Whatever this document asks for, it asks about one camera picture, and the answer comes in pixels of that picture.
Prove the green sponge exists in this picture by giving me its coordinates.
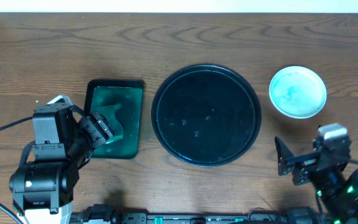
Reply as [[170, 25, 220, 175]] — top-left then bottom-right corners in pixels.
[[95, 103, 124, 144]]

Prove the mint plate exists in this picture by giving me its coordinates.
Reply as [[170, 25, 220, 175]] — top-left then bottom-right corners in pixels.
[[268, 66, 327, 119]]

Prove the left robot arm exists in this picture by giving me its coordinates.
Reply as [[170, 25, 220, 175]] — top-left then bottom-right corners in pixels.
[[9, 103, 114, 223]]

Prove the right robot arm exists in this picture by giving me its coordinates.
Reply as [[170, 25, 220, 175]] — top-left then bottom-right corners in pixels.
[[275, 136, 358, 223]]

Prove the green rectangular tray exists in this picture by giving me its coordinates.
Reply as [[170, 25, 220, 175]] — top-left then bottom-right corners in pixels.
[[84, 79, 144, 159]]

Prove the round black tray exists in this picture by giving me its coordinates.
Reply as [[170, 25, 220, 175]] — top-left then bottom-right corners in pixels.
[[151, 63, 262, 167]]

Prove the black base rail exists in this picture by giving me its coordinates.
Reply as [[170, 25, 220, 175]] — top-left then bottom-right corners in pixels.
[[69, 204, 319, 224]]

